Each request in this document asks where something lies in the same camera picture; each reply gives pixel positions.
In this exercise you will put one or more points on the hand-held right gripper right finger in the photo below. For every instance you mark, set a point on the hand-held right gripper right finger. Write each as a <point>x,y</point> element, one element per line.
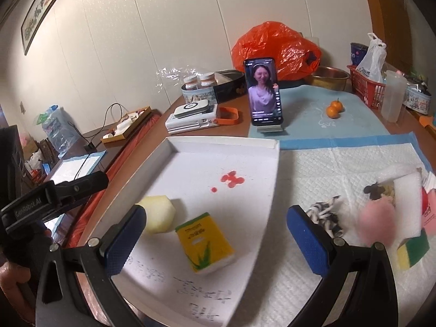
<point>306,243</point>

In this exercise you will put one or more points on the white shallow cardboard box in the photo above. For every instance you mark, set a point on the white shallow cardboard box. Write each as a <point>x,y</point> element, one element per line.
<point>204,163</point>

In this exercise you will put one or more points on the red plastic basket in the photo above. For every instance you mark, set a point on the red plastic basket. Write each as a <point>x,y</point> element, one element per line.
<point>366,92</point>

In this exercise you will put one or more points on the round printed tin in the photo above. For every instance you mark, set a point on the round printed tin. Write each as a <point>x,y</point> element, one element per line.
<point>419,100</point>

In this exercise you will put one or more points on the clear plastic wrap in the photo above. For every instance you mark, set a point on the clear plastic wrap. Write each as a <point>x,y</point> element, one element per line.
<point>167,78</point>

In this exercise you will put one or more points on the small white power bank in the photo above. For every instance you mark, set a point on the small white power bank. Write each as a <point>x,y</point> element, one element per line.
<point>192,108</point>

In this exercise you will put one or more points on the wooden tray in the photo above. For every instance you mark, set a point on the wooden tray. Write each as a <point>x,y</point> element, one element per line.
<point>126,127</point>

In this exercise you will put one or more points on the black smartphone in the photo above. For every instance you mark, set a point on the black smartphone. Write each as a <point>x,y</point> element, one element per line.
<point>262,92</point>

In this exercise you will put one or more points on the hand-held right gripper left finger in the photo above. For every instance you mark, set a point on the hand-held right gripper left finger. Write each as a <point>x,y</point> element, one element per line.
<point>124,243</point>

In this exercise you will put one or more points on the small blue-edged white pad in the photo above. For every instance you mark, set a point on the small blue-edged white pad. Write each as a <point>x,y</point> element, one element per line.
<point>75,167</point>

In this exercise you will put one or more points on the dark wooden side table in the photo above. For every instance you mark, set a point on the dark wooden side table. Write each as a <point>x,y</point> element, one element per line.
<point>78,146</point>

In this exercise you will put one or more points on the white quilted pad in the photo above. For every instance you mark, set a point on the white quilted pad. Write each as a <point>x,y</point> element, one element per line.
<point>323,177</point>

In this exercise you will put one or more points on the yellow tissue pack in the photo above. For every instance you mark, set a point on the yellow tissue pack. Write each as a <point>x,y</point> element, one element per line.
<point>201,242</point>

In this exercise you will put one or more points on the light blue mat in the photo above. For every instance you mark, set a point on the light blue mat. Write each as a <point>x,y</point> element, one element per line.
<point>306,119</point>

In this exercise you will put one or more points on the white plastic bag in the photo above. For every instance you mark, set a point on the white plastic bag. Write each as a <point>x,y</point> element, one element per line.
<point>373,61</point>

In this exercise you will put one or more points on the pink fluffy pompom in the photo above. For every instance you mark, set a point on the pink fluffy pompom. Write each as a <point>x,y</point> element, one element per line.
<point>374,223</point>

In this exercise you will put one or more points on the metal bowl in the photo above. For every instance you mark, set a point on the metal bowl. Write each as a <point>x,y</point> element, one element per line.
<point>328,77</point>

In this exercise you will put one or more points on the white foam sheet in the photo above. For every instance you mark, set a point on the white foam sheet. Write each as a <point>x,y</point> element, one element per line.
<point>407,197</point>

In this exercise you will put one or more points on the black tin box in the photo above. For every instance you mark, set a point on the black tin box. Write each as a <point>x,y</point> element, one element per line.
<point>231,90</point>

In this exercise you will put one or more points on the person's left hand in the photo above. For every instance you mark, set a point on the person's left hand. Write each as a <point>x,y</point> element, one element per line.
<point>7,276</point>

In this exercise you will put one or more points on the orange sheet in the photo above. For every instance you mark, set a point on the orange sheet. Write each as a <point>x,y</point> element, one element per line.
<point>427,122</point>

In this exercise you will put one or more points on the small orange-label bottle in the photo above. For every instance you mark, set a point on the small orange-label bottle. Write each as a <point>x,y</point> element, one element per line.
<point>207,79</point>
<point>191,82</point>

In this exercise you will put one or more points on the framed wall picture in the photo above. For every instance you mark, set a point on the framed wall picture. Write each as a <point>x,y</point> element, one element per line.
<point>41,10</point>

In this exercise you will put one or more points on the pale yellow sponge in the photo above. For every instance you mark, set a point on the pale yellow sponge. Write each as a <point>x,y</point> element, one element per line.
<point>158,214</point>

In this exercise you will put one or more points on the tangerine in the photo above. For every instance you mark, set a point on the tangerine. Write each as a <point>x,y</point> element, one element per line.
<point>332,111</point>
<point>338,104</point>

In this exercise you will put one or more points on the blue plastic bag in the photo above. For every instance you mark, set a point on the blue plastic bag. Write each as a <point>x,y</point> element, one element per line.
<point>56,129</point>

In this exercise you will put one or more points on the white phone stand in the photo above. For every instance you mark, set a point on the white phone stand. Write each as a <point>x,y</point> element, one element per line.
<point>269,128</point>

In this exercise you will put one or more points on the orange plastic bag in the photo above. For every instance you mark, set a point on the orange plastic bag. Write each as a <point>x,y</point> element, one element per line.
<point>272,41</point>

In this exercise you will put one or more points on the yellow and green scrub sponge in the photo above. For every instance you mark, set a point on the yellow and green scrub sponge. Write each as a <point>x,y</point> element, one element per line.
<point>414,250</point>

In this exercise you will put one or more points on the translucent plastic pitcher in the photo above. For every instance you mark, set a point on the translucent plastic pitcher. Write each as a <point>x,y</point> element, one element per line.
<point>391,98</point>

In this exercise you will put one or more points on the pink tissue pack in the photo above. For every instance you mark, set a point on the pink tissue pack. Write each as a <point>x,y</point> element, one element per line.
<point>432,207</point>

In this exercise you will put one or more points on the large white power bank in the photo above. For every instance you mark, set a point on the large white power bank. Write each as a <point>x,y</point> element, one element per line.
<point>190,123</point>

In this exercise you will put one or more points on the wooden framed glass door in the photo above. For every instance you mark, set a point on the wooden framed glass door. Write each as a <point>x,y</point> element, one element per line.
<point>408,13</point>

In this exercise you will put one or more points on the oval printed tin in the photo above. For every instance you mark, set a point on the oval printed tin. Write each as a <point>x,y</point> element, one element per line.
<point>201,96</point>

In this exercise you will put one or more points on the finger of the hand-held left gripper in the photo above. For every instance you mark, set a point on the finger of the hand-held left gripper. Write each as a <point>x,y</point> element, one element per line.
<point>78,187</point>

